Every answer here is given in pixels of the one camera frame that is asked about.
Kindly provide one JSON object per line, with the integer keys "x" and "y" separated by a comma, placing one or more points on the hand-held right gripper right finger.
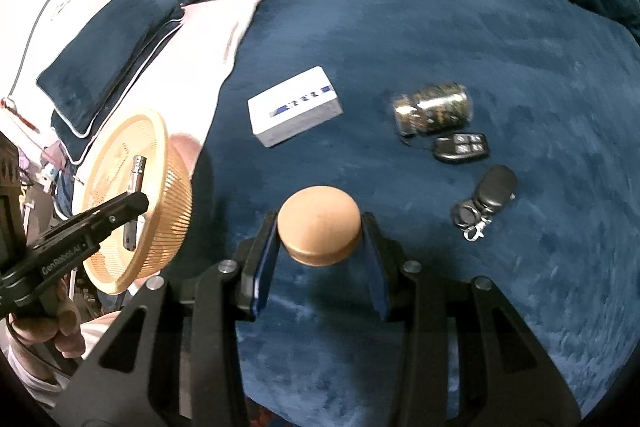
{"x": 375, "y": 267}

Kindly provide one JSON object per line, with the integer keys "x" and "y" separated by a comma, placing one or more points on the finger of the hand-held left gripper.
{"x": 117, "y": 209}

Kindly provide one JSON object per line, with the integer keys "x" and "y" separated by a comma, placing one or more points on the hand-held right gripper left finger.
{"x": 265, "y": 267}

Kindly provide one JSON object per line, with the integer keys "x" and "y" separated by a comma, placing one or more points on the yellow plastic basket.
{"x": 150, "y": 217}

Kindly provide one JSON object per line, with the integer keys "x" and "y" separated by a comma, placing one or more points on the translucent spray bottle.
{"x": 138, "y": 172}

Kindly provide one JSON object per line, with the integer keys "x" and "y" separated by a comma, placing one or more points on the dark bottle with gold cap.
{"x": 320, "y": 222}

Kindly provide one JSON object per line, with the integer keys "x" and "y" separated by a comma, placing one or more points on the person's left hand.
{"x": 55, "y": 332}

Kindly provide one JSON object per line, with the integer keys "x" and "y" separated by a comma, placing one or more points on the red tassel ornament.
{"x": 17, "y": 112}

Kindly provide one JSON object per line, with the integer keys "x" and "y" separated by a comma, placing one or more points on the black car key remote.
{"x": 460, "y": 148}

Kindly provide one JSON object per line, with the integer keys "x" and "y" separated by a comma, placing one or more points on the dark blue pillow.
{"x": 110, "y": 52}

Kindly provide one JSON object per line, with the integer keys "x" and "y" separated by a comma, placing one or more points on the blue pillow with white piping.
{"x": 150, "y": 52}

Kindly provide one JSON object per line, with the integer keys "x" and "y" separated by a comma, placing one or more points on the white rectangular box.
{"x": 295, "y": 107}

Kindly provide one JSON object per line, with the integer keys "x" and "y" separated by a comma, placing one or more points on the glass jar with green label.
{"x": 435, "y": 109}

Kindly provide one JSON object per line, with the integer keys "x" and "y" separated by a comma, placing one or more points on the pink blanket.
{"x": 210, "y": 52}

